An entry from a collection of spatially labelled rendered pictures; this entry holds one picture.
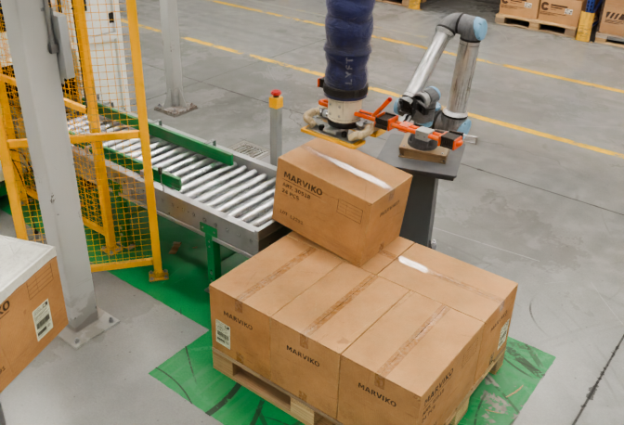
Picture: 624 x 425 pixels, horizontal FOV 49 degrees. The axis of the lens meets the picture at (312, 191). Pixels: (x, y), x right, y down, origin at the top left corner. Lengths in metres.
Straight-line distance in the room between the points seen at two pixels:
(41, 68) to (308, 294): 1.64
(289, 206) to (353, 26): 1.05
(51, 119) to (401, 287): 1.89
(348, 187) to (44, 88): 1.53
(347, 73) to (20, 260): 1.67
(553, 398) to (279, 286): 1.52
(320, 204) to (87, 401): 1.53
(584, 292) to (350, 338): 1.99
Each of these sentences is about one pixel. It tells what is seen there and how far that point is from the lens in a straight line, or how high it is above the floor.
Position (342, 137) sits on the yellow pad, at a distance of 3.40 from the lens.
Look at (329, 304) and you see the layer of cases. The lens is 3.28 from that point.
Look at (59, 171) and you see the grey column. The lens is 3.61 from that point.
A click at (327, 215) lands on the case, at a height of 0.77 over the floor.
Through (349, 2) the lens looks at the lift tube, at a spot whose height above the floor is 1.85.
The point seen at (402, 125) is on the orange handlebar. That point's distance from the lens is 3.28.
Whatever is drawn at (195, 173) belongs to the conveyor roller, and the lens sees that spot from 4.47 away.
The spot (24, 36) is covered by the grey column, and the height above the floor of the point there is 1.70.
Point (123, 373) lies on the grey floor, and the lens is 3.82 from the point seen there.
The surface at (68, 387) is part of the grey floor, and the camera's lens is 3.82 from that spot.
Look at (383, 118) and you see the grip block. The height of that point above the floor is 1.31.
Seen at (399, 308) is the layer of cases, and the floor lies 0.54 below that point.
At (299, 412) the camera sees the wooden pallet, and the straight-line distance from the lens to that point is 3.45.
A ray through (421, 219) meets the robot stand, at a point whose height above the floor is 0.34.
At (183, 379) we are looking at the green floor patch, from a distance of 3.73.
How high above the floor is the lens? 2.55
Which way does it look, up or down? 28 degrees down
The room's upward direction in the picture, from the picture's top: 2 degrees clockwise
